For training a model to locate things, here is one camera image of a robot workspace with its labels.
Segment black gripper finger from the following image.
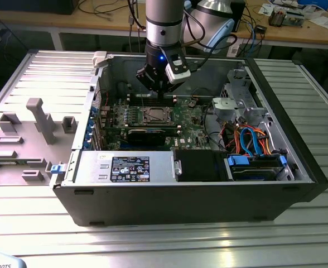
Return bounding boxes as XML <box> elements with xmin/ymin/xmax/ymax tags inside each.
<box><xmin>163</xmin><ymin>81</ymin><xmax>182</xmax><ymax>100</ymax></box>
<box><xmin>136</xmin><ymin>65</ymin><xmax>163</xmax><ymax>100</ymax></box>

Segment silver CPU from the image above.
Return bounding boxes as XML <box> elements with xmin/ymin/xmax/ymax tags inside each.
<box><xmin>148</xmin><ymin>109</ymin><xmax>165</xmax><ymax>121</ymax></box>

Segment CPU socket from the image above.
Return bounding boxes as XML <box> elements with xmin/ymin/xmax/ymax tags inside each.
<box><xmin>141</xmin><ymin>105</ymin><xmax>176</xmax><ymax>124</ymax></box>

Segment blue slot retainer clips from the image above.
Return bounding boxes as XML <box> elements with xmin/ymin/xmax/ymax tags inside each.
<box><xmin>82</xmin><ymin>107</ymin><xmax>98</xmax><ymax>151</ymax></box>

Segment green motherboard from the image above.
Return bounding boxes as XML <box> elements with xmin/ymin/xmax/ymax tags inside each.
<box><xmin>101</xmin><ymin>96</ymin><xmax>213</xmax><ymax>151</ymax></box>

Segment light grey case latch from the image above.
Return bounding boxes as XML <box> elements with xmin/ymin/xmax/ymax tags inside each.
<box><xmin>92</xmin><ymin>50</ymin><xmax>108</xmax><ymax>69</ymax></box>

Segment black graphics card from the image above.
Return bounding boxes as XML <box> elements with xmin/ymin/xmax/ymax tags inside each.
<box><xmin>104</xmin><ymin>125</ymin><xmax>181</xmax><ymax>147</ymax></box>

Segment silver metal drive cage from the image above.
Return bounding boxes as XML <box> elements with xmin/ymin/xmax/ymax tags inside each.
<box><xmin>211</xmin><ymin>68</ymin><xmax>268</xmax><ymax>126</ymax></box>

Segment wooden desk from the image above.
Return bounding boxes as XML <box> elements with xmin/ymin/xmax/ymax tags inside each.
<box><xmin>0</xmin><ymin>0</ymin><xmax>328</xmax><ymax>51</ymax></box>

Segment black drive bay box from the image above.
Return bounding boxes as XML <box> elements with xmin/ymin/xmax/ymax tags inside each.
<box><xmin>172</xmin><ymin>149</ymin><xmax>229</xmax><ymax>183</ymax></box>

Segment black upright box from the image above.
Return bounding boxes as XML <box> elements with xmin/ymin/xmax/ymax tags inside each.
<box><xmin>230</xmin><ymin>0</ymin><xmax>246</xmax><ymax>34</ymax></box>

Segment silver power supply with label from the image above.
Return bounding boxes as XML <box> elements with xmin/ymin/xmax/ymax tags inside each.
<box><xmin>74</xmin><ymin>150</ymin><xmax>179</xmax><ymax>184</ymax></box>

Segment grey parts rack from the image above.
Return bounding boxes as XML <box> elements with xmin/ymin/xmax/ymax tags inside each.
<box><xmin>0</xmin><ymin>97</ymin><xmax>79</xmax><ymax>186</ymax></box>

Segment black and silver PC case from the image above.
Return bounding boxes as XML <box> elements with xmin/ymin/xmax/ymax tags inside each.
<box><xmin>49</xmin><ymin>50</ymin><xmax>328</xmax><ymax>227</ymax></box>

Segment hard disk in blue carrier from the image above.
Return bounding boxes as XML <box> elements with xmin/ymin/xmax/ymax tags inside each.
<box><xmin>224</xmin><ymin>154</ymin><xmax>289</xmax><ymax>181</ymax></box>

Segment blue plastic latch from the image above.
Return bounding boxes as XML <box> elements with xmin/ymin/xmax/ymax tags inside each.
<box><xmin>50</xmin><ymin>164</ymin><xmax>66</xmax><ymax>176</ymax></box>

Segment metal heat sink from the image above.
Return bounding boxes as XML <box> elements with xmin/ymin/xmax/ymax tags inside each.
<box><xmin>268</xmin><ymin>7</ymin><xmax>287</xmax><ymax>28</ymax></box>

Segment black flat box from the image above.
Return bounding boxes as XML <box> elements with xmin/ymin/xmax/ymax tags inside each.
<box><xmin>0</xmin><ymin>0</ymin><xmax>76</xmax><ymax>16</ymax></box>

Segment small metal box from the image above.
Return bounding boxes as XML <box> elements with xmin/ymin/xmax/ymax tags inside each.
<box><xmin>285</xmin><ymin>10</ymin><xmax>306</xmax><ymax>28</ymax></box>

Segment white papers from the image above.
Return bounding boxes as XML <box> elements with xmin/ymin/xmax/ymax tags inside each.
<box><xmin>306</xmin><ymin>15</ymin><xmax>328</xmax><ymax>28</ymax></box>

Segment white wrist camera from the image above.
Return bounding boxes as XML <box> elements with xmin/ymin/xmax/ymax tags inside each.
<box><xmin>165</xmin><ymin>49</ymin><xmax>192</xmax><ymax>84</ymax></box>

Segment thin red wire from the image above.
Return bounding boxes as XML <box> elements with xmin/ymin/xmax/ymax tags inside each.
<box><xmin>95</xmin><ymin>89</ymin><xmax>110</xmax><ymax>108</ymax></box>

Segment black camera cable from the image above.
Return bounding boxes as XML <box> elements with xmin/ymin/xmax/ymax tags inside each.
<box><xmin>189</xmin><ymin>33</ymin><xmax>239</xmax><ymax>74</ymax></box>

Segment blue cable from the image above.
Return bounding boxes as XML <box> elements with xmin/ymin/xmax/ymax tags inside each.
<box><xmin>250</xmin><ymin>23</ymin><xmax>264</xmax><ymax>56</ymax></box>

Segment blue data wire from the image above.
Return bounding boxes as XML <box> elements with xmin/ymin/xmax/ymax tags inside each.
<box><xmin>239</xmin><ymin>127</ymin><xmax>265</xmax><ymax>157</ymax></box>

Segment orange wire bundle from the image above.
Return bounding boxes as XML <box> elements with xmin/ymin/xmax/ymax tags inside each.
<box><xmin>225</xmin><ymin>124</ymin><xmax>275</xmax><ymax>156</ymax></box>

